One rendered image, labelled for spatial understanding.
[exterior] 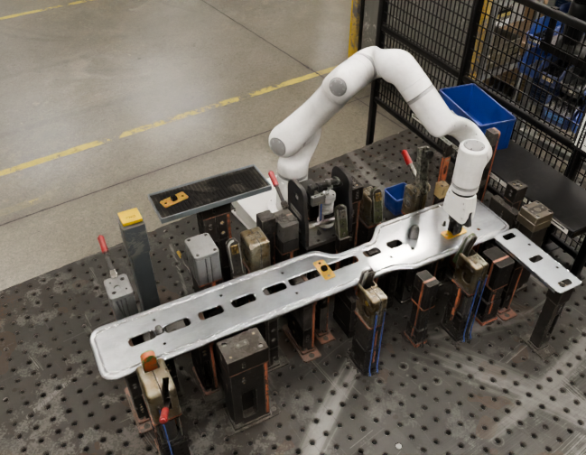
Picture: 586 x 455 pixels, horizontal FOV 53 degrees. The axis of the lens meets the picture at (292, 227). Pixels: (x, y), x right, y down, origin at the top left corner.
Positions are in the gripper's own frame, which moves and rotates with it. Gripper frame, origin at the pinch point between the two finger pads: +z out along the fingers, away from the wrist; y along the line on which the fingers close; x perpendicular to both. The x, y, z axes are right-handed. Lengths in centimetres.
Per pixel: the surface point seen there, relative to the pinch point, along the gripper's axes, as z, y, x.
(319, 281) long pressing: 3, -1, -50
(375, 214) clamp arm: 1.1, -18.7, -18.9
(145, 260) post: 4, -36, -94
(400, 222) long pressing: 3.0, -12.8, -12.3
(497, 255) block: 5.0, 13.3, 7.8
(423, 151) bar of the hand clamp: -18.1, -20.2, -1.1
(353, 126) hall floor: 103, -212, 101
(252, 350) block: 0, 15, -80
